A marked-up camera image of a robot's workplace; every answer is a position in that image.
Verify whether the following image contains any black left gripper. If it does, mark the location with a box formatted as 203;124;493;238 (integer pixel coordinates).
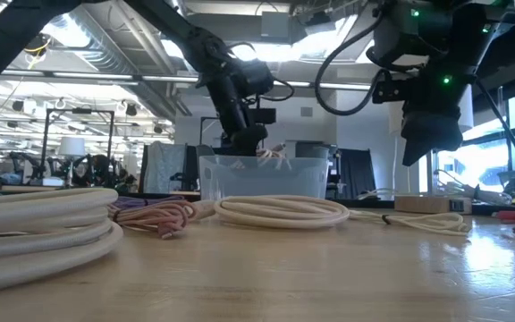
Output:
207;80;268;157

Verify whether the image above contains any white lamp cord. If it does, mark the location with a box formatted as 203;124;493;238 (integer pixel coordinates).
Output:
355;187;397;201

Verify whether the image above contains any black hanging cloth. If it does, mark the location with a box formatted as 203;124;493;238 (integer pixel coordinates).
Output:
336;148;377;200

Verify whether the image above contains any white background table lamp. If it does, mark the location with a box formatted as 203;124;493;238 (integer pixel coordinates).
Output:
57;136;87;187

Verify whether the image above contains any purple cable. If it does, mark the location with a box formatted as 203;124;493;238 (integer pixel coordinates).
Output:
112;194;187;209

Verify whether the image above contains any clear plastic container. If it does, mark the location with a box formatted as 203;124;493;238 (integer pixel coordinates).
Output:
198;155;331;201

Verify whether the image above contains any pink cable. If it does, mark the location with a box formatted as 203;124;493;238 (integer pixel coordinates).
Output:
106;199;198;241

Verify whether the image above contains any black background rig frame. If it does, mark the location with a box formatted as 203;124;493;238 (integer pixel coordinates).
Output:
42;107;116;180

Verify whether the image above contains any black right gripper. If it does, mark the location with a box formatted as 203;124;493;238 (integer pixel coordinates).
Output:
372;66;477;167

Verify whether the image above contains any small white cable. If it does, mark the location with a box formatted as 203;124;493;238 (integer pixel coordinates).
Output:
349;208;472;237

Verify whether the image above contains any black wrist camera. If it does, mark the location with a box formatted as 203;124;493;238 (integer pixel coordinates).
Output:
249;106;278;125

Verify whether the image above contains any white braided cable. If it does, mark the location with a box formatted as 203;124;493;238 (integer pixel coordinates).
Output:
255;141;291;160
190;194;351;231
0;186;124;295

